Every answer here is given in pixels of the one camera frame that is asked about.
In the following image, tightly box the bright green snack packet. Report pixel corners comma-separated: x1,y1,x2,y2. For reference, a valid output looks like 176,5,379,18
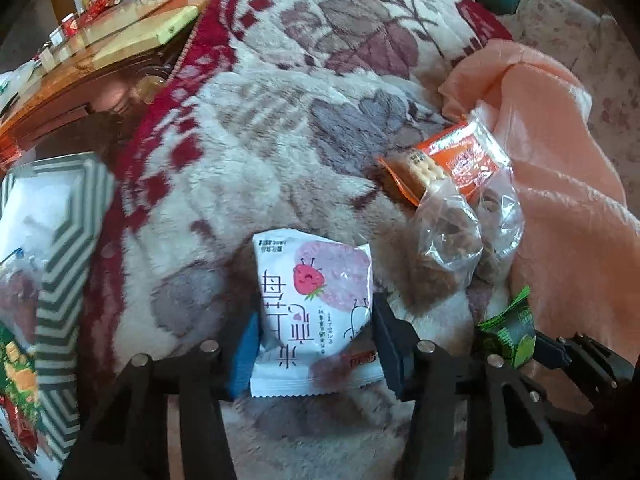
472,286,537,370

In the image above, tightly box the white strawberry candy packet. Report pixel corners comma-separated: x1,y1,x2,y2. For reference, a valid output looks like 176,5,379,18
250,229,383,398

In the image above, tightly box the clear bag of nuts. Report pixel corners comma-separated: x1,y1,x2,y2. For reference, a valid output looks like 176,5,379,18
410,166,525,292

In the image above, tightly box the orange cracker packet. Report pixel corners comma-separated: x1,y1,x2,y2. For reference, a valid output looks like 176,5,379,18
378,118,511,206

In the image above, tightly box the red snack packet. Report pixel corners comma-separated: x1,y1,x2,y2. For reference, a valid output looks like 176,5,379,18
0,394,38,463

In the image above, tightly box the dark green cracker packet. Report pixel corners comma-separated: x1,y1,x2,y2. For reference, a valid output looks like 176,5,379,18
0,325,40,427

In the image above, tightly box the clear bag of dates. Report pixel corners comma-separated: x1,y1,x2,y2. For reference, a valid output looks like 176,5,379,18
1,248,42,348

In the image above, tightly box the peach pink blanket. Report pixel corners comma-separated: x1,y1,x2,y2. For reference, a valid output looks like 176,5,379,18
439,39,639,363

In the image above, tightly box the green striped white box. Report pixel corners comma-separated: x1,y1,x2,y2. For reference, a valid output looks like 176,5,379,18
1,153,115,479

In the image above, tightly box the floral sofa back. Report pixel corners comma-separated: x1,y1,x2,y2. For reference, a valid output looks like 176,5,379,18
499,0,639,212

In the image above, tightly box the red floral fleece blanket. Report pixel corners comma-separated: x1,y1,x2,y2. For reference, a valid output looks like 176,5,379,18
74,0,516,480

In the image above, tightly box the wooden marble-top table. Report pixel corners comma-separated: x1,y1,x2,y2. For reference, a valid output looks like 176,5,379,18
1,0,210,170

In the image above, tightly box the santa figurine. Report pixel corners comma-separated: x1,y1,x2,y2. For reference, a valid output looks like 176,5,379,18
85,0,111,15

